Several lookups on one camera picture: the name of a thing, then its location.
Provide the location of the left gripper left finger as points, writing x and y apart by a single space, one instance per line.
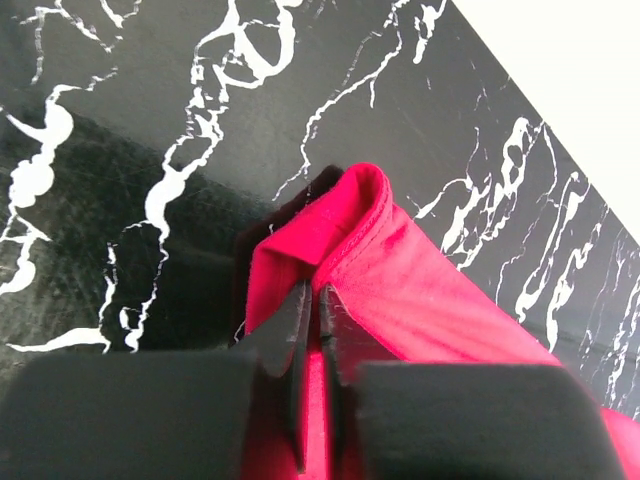
214 414

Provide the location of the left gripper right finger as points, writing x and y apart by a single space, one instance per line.
393 419

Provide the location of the red t shirt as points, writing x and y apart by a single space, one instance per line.
349 235

